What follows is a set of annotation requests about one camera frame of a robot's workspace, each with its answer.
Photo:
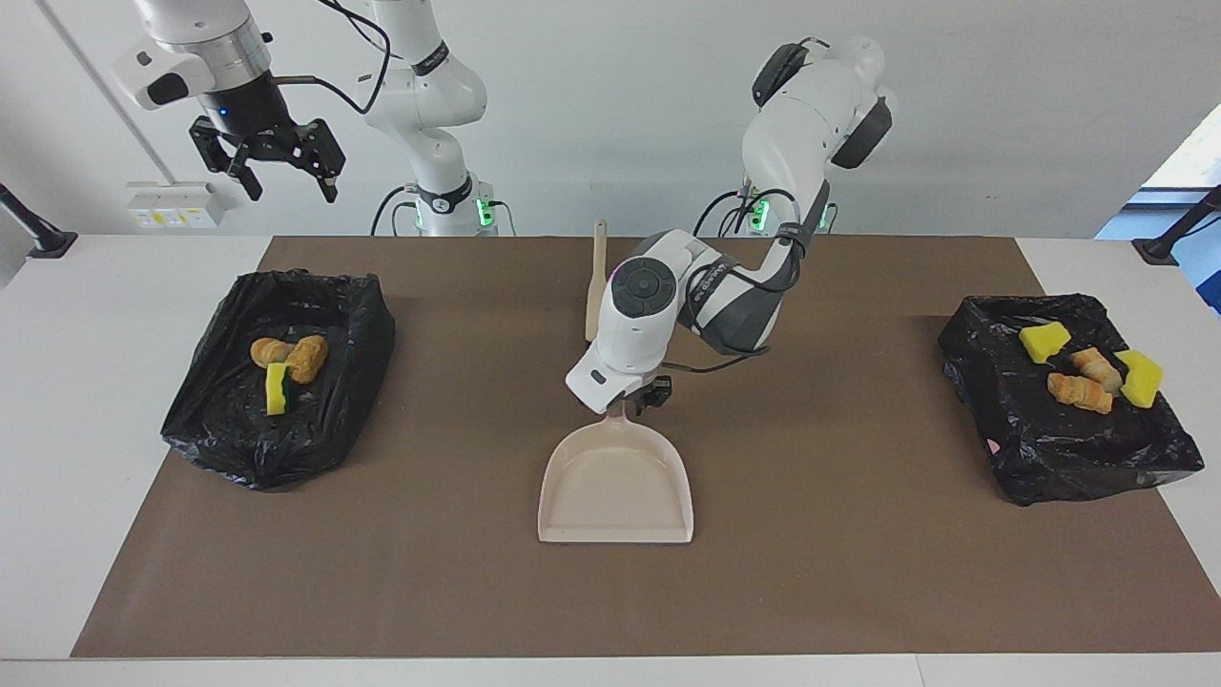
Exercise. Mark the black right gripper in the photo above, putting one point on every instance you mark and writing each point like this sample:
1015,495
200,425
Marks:
253,114

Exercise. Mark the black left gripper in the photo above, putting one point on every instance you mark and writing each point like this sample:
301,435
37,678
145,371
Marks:
651,391

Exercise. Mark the beige plastic dustpan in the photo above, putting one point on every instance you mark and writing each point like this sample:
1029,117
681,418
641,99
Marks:
615,487

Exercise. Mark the beige hand brush black bristles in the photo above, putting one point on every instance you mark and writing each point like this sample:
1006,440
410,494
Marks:
596,286

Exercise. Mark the striped orange croissant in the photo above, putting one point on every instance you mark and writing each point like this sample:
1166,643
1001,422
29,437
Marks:
267,352
1078,392

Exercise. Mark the bumpy golden bread roll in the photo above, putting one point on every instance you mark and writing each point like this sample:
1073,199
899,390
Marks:
307,359

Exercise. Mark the yellow green scouring sponge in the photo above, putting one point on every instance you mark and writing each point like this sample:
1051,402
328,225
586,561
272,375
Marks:
1045,342
277,391
1141,378

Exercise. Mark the toasted bread chunk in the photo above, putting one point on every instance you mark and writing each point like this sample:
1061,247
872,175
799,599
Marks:
1097,367

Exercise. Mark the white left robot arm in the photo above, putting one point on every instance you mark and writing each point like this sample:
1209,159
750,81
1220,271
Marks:
744,305

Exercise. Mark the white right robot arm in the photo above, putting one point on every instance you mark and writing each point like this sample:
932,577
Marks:
429,95

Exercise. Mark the black bag lined bin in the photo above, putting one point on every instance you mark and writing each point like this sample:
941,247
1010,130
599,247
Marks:
238,439

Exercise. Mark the black bin with pink spot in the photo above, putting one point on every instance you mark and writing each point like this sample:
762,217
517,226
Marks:
1059,458

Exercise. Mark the black clamp stand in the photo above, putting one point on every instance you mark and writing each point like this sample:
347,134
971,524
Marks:
1169,243
43,239

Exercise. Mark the brown table mat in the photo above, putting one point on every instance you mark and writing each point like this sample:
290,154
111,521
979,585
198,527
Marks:
858,572

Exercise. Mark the white wall socket box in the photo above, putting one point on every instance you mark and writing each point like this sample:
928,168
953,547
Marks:
176,203

